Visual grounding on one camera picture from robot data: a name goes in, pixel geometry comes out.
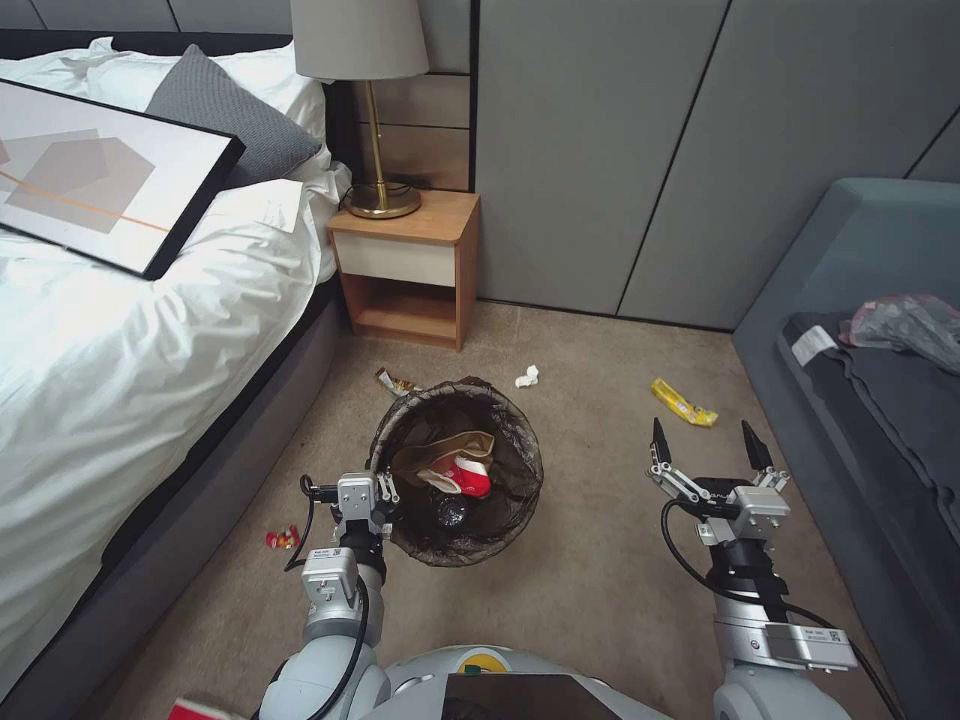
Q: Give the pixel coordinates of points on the white duvet label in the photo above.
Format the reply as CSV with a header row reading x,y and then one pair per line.
x,y
276,216

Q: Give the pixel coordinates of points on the crumpled white tissue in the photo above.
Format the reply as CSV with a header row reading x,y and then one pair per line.
x,y
528,376

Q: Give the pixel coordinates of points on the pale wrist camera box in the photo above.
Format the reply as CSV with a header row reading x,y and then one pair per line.
x,y
761,506
355,495

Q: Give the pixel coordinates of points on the trash bin with black liner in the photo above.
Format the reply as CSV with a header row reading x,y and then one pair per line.
x,y
517,450

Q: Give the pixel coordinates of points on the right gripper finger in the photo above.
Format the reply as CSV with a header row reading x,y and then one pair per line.
x,y
756,450
661,450

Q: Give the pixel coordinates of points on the white pillow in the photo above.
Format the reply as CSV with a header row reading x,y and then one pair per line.
x,y
262,82

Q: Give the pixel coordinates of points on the white robot front shell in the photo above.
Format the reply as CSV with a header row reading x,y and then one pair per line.
x,y
525,690

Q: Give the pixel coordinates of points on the wooden wall panel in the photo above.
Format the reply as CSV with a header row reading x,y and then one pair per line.
x,y
420,135

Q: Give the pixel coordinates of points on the black framed abstract picture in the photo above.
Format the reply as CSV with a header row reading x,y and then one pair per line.
x,y
97,176

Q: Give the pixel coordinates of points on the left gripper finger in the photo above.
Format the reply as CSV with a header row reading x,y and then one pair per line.
x,y
392,487
380,487

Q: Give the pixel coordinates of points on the grey blue sofa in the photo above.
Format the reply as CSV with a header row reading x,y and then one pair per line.
x,y
825,262

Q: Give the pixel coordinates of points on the red and white packet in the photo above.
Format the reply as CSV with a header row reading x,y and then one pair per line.
x,y
474,478

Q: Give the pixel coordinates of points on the brown snack wrapper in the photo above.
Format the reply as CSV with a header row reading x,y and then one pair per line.
x,y
394,382

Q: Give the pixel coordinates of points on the brown paper bag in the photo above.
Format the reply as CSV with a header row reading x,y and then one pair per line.
x,y
442,450

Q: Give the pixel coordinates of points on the crumpled black plastic bottle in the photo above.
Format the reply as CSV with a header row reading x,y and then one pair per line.
x,y
448,511

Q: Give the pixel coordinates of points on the brass table lamp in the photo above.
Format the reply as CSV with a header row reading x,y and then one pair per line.
x,y
360,37

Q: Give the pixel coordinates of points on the dark grey bed frame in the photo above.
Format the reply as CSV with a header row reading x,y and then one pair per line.
x,y
187,510

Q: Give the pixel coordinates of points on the dark grey sofa cushion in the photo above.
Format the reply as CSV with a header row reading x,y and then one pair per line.
x,y
885,450

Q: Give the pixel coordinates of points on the white duvet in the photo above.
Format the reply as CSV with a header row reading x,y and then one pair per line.
x,y
112,360

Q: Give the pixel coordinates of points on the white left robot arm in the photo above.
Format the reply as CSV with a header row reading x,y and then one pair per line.
x,y
330,645

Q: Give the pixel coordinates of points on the small red candy wrapper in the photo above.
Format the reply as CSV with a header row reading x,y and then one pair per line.
x,y
283,538

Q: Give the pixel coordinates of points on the white cushion label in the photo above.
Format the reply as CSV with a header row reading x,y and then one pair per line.
x,y
814,346

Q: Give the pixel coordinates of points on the wooden nightstand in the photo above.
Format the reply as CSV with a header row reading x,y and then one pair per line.
x,y
409,259

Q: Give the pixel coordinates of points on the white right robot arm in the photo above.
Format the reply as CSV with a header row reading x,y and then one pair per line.
x,y
780,652

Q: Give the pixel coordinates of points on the grey pillow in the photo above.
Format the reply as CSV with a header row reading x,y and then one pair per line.
x,y
225,120

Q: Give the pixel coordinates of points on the yellow snack wrapper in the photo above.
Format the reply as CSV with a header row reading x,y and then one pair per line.
x,y
682,405

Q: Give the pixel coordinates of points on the crumpled translucent plastic bag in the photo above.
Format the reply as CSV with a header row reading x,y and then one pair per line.
x,y
900,322

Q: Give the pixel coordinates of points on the red and white object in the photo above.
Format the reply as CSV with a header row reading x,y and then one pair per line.
x,y
196,710

